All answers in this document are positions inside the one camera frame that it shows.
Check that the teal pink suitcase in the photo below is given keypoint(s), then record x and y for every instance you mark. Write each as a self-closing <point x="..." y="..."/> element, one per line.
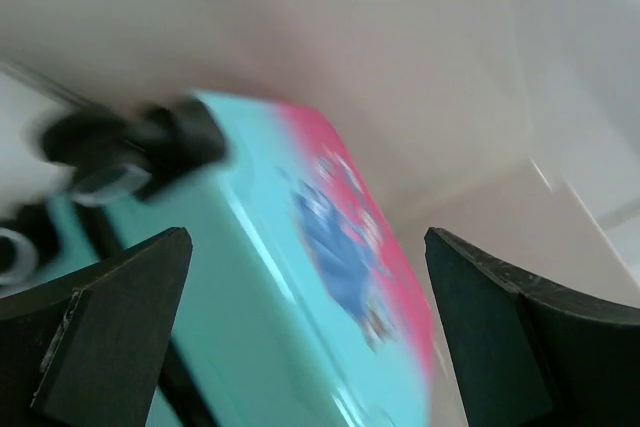
<point x="299" y="307"/>

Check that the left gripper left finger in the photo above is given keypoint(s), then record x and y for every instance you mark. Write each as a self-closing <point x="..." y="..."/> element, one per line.
<point x="86" y="349"/>

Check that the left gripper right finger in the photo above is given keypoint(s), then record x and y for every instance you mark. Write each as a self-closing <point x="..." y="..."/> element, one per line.
<point x="527" y="351"/>

